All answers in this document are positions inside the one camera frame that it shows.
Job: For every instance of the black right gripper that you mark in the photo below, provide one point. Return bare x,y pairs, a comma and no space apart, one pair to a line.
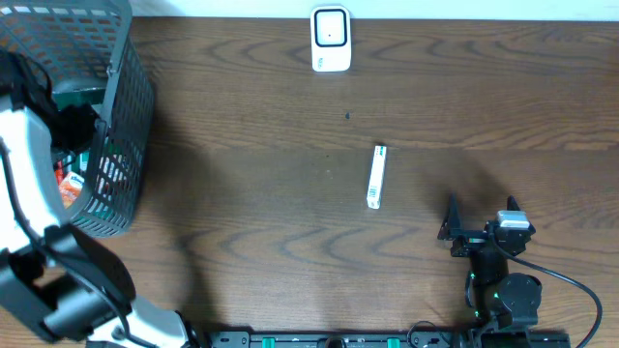
453,228

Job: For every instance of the white slim box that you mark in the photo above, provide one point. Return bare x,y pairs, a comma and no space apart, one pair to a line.
376,177

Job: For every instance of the orange tissue pack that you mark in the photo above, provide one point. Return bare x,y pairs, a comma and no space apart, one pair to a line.
70,188

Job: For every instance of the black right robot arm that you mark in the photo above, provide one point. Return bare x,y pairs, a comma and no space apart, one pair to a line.
503,300

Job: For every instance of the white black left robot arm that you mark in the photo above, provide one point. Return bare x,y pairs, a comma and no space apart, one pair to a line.
56,280

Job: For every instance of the green white gloves package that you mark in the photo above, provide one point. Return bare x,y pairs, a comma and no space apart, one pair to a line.
82,96

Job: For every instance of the grey plastic mesh basket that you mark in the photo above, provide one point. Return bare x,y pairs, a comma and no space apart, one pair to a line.
79,45

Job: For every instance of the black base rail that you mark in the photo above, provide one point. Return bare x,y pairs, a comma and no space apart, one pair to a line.
419,338

